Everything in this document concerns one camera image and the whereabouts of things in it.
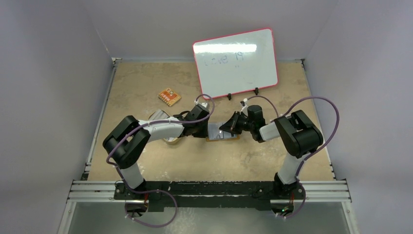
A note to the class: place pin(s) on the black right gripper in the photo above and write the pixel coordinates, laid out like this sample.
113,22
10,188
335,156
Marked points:
241,122

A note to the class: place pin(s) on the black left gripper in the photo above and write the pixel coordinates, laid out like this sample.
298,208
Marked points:
204,134

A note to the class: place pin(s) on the white VIP card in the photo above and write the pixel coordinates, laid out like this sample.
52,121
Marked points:
214,133

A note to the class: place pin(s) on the yellow leather card holder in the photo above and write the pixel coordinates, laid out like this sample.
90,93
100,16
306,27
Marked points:
227,136

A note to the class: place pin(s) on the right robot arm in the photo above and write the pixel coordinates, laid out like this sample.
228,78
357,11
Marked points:
298,133

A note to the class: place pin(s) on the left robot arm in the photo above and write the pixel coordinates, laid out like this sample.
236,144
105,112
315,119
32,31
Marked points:
128,139

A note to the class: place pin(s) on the beige oval card tray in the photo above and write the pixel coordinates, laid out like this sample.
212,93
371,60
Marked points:
171,140

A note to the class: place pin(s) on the pink framed whiteboard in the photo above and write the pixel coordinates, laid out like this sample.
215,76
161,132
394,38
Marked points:
236,63

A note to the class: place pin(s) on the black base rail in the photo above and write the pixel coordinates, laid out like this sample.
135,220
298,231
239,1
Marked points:
259,195

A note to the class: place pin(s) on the aluminium frame rails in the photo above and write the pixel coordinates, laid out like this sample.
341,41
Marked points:
325,209

